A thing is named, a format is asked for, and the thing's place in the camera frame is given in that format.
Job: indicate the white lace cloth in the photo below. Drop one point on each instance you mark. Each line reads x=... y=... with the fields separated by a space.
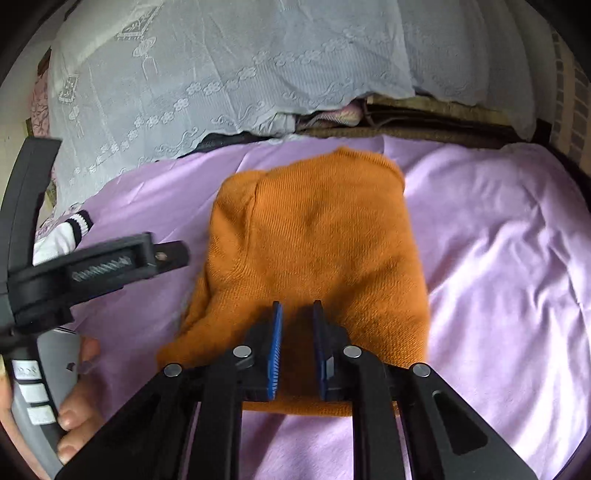
x=207 y=69

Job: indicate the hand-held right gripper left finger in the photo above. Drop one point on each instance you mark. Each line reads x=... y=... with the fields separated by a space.
x=275 y=350

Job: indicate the pink floral cloth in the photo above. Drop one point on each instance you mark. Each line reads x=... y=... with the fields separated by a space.
x=40 y=106

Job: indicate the pink striped cloth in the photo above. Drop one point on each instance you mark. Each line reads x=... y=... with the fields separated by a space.
x=332 y=115

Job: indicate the white garment with striped cuff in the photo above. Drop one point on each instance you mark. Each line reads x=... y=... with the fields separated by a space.
x=57 y=244

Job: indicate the person's left hand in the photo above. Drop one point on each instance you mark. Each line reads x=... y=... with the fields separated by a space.
x=85 y=410

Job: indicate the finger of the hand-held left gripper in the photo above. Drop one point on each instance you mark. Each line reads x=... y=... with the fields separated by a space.
x=161 y=256

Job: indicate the purple bed sheet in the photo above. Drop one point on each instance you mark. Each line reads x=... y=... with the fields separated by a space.
x=485 y=230

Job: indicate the orange knit cardigan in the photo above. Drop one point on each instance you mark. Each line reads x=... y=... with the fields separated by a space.
x=318 y=230

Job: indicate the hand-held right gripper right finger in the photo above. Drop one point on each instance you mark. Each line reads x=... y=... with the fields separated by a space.
x=318 y=350

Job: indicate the brown woven mat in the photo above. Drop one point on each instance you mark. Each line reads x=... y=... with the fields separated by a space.
x=415 y=134

